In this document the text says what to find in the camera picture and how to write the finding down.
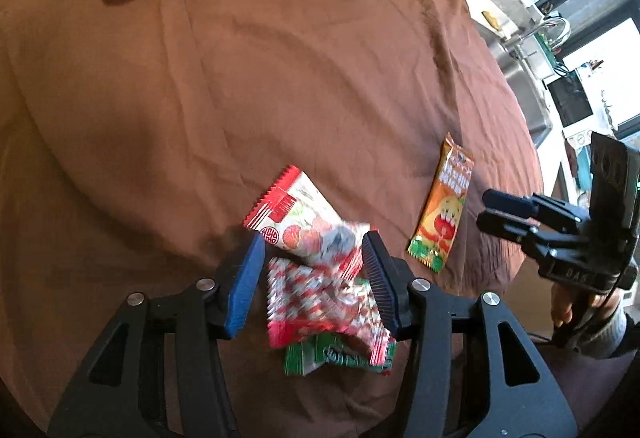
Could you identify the person's right hand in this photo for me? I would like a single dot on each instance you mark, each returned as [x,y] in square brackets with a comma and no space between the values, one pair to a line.
[564,299]

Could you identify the red checkered snack packet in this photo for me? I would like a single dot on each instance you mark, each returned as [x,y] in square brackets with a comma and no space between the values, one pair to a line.
[304,302]

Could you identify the red white snack packet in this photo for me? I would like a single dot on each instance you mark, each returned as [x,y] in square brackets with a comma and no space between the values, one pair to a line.
[294,216]

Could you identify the brown tablecloth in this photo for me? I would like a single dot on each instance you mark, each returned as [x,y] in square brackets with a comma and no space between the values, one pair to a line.
[136,135]

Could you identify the orange monster snack packet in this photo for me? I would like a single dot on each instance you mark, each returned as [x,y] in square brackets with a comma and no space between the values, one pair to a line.
[435,233]

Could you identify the steel kitchen sink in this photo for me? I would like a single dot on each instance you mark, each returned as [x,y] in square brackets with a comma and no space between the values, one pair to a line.
[526,88]

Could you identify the black monitor screen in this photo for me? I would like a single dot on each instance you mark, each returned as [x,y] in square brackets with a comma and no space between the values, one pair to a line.
[570,99]

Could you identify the yellow sponge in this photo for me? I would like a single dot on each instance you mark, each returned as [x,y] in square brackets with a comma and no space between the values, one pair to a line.
[492,20]

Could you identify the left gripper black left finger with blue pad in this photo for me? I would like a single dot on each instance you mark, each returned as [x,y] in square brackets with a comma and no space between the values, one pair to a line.
[155,369]

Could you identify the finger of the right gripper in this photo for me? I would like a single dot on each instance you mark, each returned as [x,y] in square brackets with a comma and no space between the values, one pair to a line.
[536,243]
[556,214]

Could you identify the green white snack packet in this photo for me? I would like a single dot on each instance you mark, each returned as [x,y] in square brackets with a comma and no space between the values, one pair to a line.
[325,357]

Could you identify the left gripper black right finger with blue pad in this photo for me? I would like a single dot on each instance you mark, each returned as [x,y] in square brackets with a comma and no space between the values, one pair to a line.
[472,369]

